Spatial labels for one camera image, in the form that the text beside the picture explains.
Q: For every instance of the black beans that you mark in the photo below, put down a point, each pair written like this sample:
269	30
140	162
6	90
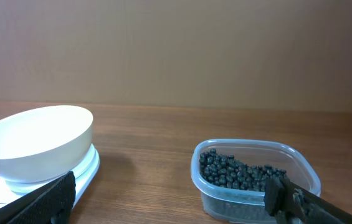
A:
228	172

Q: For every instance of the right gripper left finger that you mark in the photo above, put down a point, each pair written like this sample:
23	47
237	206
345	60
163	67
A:
42	207

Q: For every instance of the clear plastic container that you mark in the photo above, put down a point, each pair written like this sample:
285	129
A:
244	206

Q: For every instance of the white bowl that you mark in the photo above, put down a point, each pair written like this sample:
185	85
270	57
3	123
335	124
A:
44	143

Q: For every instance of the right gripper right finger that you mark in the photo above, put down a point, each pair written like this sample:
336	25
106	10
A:
288	203

